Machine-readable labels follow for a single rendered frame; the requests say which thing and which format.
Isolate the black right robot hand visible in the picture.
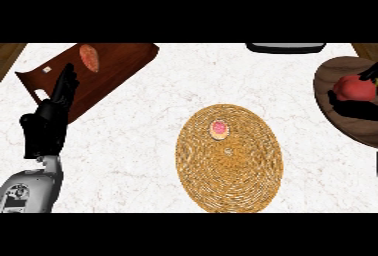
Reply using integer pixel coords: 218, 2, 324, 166
326, 62, 378, 122

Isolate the red bell pepper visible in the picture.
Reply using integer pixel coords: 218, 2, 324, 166
332, 74, 378, 102

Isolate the brown wooden bowl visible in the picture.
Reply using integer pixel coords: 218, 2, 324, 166
311, 56, 378, 149

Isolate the woven yellow oval placemat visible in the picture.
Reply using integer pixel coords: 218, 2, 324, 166
174, 103, 286, 214

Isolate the orange-brown sweet potato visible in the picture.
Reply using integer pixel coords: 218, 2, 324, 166
78, 43, 102, 74

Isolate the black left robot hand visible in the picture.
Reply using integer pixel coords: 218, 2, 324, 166
17, 62, 81, 160

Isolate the dark red wooden cutting board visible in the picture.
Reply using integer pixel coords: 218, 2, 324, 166
13, 42, 161, 125

